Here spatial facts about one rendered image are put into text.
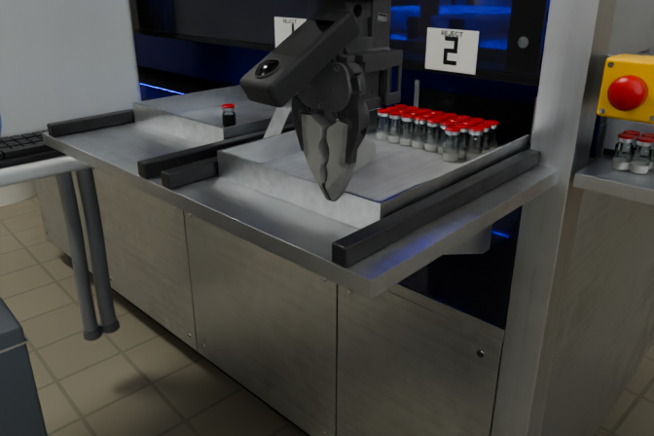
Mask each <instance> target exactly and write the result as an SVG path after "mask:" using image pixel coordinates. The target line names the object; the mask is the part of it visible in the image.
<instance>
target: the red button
mask: <svg viewBox="0 0 654 436"><path fill-rule="evenodd" d="M647 95H648V87H647V85H646V83H645V82H644V81H643V80H642V79H641V78H639V77H638V76H635V75H626V76H623V77H620V78H618V79H616V80H615V81H613V82H612V83H611V85H610V86H609V88H608V91H607V98H608V101H609V103H610V104H611V105H612V106H613V107H614V108H616V109H617V110H620V111H631V110H634V109H636V108H637V107H639V106H640V105H641V104H643V103H644V101H645V100H646V98H647Z"/></svg>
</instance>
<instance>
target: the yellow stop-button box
mask: <svg viewBox="0 0 654 436"><path fill-rule="evenodd" d="M626 75H635V76H638V77H639V78H641V79H642V80H643V81H644V82H645V83H646V85H647V87H648V95H647V98H646V100H645V101H644V103H643V104H641V105H640V106H639V107H637V108H636V109H634V110H631V111H620V110H617V109H616V108H614V107H613V106H612V105H611V104H610V103H609V101H608V98H607V91H608V88H609V86H610V85H611V83H612V82H613V81H615V80H616V79H618V78H620V77H623V76H626ZM597 114H598V115H599V116H601V117H607V118H613V119H620V120H626V121H633V122H639V123H646V124H651V125H654V54H640V53H627V52H625V53H622V54H618V55H615V56H611V57H609V58H607V59H606V62H605V66H604V71H603V77H602V82H601V88H600V94H599V104H598V110H597Z"/></svg>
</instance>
